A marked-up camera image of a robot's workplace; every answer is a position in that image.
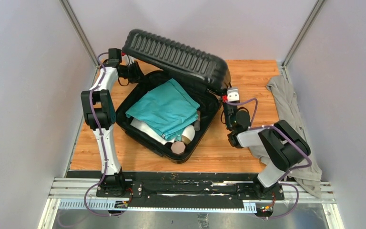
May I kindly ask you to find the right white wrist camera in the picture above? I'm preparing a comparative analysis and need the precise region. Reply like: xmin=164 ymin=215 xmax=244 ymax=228
xmin=222 ymin=87 xmax=240 ymax=103

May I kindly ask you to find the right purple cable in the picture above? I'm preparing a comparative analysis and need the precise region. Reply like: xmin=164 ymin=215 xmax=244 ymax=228
xmin=225 ymin=98 xmax=313 ymax=220

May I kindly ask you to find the aluminium corner post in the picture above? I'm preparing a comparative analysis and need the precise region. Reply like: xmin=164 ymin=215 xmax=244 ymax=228
xmin=282 ymin=0 xmax=326 ymax=68
xmin=59 ymin=0 xmax=99 ymax=67

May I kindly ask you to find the grey shirt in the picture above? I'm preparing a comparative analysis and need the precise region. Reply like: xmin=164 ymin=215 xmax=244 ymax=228
xmin=266 ymin=76 xmax=322 ymax=198

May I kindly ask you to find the brown grey cylinder bottle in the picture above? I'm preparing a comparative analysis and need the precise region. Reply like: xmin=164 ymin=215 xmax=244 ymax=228
xmin=193 ymin=110 xmax=201 ymax=131

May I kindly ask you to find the right aluminium corner post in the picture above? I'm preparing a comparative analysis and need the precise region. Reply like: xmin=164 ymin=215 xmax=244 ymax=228
xmin=282 ymin=0 xmax=326 ymax=68

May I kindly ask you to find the white shirt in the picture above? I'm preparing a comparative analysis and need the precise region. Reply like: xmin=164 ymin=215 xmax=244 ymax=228
xmin=131 ymin=118 xmax=175 ymax=145

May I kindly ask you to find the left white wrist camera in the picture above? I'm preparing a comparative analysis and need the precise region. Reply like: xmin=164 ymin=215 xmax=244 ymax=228
xmin=122 ymin=52 xmax=135 ymax=66

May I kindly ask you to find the aluminium rail frame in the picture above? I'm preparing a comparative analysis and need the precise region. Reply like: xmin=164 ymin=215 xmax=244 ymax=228
xmin=39 ymin=171 xmax=344 ymax=229

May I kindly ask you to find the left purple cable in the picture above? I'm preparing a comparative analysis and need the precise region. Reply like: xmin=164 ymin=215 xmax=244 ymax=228
xmin=83 ymin=52 xmax=123 ymax=218

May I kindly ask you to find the left aluminium corner post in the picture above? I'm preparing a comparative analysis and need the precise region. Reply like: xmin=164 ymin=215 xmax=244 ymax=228
xmin=59 ymin=0 xmax=99 ymax=67

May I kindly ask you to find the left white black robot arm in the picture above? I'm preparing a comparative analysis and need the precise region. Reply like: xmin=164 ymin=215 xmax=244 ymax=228
xmin=81 ymin=48 xmax=144 ymax=197

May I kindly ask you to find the purple cable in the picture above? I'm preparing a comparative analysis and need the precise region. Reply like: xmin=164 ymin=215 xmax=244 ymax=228
xmin=83 ymin=52 xmax=123 ymax=218
xmin=225 ymin=98 xmax=313 ymax=220

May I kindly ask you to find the white round compact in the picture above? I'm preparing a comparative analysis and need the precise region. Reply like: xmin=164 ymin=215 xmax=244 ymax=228
xmin=181 ymin=125 xmax=196 ymax=145

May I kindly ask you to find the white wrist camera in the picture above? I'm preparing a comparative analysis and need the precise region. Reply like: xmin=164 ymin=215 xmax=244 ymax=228
xmin=222 ymin=87 xmax=240 ymax=103
xmin=122 ymin=52 xmax=135 ymax=66

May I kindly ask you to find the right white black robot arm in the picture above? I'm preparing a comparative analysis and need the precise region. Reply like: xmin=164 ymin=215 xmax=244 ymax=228
xmin=223 ymin=102 xmax=312 ymax=199

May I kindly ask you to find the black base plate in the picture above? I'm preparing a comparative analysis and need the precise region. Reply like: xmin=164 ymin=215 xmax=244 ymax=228
xmin=66 ymin=170 xmax=285 ymax=209

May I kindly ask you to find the teal shirt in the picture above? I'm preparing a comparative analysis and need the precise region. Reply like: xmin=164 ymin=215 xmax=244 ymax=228
xmin=125 ymin=79 xmax=200 ymax=141

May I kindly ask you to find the black suitcase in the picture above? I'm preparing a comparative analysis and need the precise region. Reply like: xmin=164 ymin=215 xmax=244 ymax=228
xmin=116 ymin=29 xmax=231 ymax=163

